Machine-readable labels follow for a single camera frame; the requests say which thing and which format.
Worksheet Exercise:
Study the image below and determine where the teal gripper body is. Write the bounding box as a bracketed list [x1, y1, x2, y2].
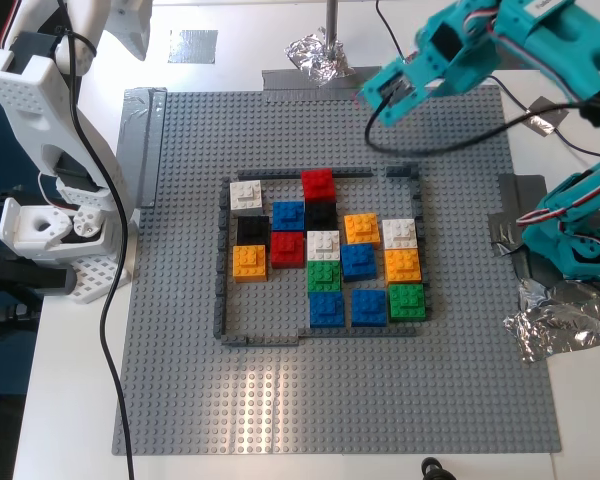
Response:
[415, 0, 504, 97]

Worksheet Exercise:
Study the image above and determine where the red Lego cube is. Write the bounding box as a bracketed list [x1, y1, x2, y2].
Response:
[301, 168, 338, 204]
[269, 230, 306, 269]

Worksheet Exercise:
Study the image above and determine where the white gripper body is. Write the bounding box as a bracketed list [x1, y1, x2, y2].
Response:
[107, 0, 154, 26]

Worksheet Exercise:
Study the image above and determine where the black Lego cube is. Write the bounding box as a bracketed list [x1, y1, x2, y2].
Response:
[237, 215, 272, 247]
[304, 199, 339, 232]

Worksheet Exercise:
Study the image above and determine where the crumpled foil around pole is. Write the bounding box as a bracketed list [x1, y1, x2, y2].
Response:
[283, 25, 357, 89]

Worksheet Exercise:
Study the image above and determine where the blue Lego cube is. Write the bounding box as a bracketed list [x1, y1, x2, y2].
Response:
[350, 288, 388, 328]
[339, 243, 378, 281]
[272, 200, 307, 234]
[308, 291, 346, 329]

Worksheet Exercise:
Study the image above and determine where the metal pole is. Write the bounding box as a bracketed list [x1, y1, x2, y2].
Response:
[323, 0, 342, 49]

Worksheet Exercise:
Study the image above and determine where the white Lego cube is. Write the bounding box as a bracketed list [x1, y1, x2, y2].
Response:
[306, 229, 342, 263]
[229, 179, 264, 211]
[381, 218, 420, 251]

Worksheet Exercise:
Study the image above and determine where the yellow-orange Lego cube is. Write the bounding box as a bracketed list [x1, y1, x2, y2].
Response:
[383, 248, 424, 286]
[232, 243, 270, 284]
[343, 213, 381, 250]

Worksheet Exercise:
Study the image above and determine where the black knob object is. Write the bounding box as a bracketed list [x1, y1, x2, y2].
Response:
[420, 455, 456, 480]

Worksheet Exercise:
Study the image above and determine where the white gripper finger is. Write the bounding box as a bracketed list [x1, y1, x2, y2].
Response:
[104, 24, 152, 62]

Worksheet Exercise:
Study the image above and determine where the green Lego cube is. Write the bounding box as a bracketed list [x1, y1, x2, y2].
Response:
[307, 259, 343, 295]
[387, 283, 427, 323]

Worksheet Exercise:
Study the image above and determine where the black clamp bracket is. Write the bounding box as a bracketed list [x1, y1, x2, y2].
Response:
[0, 249, 77, 341]

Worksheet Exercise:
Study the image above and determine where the large crumpled foil sheet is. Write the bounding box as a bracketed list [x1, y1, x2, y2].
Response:
[502, 277, 600, 365]

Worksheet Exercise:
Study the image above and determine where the thick black cable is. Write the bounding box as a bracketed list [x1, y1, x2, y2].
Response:
[57, 0, 136, 480]

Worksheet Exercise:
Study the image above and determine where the silver foil tape piece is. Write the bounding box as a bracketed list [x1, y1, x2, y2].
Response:
[522, 95, 570, 137]

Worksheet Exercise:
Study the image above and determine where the short dark grey brick wall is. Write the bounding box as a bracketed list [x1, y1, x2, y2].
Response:
[221, 333, 302, 349]
[385, 160, 421, 179]

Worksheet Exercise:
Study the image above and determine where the teal camera mount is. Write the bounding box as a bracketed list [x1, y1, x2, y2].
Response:
[360, 62, 431, 127]

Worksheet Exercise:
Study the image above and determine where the grey Lego baseplate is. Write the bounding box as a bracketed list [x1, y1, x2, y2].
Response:
[110, 84, 564, 456]

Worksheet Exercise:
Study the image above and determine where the grey duct tape patch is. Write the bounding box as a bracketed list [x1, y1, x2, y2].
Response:
[487, 173, 564, 294]

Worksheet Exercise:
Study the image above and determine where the thin black camera cable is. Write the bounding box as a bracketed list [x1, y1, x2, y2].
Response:
[364, 92, 589, 157]

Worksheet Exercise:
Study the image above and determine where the grey duct tape strip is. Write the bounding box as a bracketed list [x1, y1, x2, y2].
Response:
[121, 87, 169, 210]
[261, 65, 385, 104]

